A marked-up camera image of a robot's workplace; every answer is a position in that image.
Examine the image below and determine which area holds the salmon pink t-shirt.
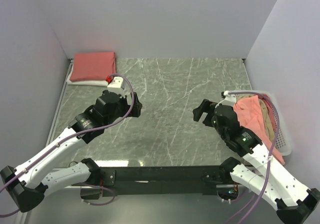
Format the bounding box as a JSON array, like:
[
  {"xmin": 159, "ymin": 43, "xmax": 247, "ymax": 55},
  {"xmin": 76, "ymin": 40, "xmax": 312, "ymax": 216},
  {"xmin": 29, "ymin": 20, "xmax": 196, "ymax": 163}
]
[{"xmin": 233, "ymin": 94, "xmax": 273, "ymax": 149}]

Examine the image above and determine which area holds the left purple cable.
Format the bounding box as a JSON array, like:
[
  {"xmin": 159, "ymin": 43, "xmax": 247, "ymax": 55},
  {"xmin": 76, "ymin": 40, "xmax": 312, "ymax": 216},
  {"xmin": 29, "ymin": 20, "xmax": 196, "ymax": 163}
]
[{"xmin": 0, "ymin": 72, "xmax": 136, "ymax": 217}]

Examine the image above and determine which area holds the folded red t-shirt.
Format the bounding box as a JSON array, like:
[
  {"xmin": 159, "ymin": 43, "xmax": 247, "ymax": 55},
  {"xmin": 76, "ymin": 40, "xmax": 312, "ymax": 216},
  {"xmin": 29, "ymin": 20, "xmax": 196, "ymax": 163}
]
[{"xmin": 69, "ymin": 52, "xmax": 116, "ymax": 83}]

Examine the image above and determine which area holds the white plastic laundry basket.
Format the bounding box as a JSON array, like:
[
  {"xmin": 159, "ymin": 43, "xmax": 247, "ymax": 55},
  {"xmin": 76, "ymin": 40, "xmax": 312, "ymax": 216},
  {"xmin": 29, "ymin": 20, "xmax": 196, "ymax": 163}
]
[{"xmin": 258, "ymin": 90, "xmax": 292, "ymax": 157}]

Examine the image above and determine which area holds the beige t-shirt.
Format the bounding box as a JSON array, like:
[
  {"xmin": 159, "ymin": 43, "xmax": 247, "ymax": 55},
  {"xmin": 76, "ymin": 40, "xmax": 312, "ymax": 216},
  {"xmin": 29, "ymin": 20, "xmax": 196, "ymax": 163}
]
[{"xmin": 259, "ymin": 98, "xmax": 276, "ymax": 142}]

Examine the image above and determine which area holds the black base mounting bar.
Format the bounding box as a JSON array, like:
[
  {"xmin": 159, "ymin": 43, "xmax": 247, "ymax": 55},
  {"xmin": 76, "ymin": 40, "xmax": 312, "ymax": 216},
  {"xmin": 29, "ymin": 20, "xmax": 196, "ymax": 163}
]
[{"xmin": 84, "ymin": 165, "xmax": 238, "ymax": 196}]

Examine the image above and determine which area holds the folded white t-shirt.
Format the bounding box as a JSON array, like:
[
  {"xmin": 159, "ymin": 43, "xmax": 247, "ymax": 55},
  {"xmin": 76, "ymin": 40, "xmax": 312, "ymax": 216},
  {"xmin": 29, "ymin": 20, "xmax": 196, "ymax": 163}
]
[{"xmin": 66, "ymin": 59, "xmax": 108, "ymax": 87}]

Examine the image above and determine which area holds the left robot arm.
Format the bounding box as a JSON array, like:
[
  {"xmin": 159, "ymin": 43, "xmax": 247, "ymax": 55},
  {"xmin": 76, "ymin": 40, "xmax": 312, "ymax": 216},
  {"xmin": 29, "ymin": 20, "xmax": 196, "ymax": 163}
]
[{"xmin": 0, "ymin": 90, "xmax": 143, "ymax": 213}]

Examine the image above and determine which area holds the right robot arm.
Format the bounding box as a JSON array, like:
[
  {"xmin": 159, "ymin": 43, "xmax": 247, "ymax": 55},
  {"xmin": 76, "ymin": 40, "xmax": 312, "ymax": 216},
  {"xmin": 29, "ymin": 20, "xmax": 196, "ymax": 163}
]
[{"xmin": 192, "ymin": 99, "xmax": 320, "ymax": 224}]

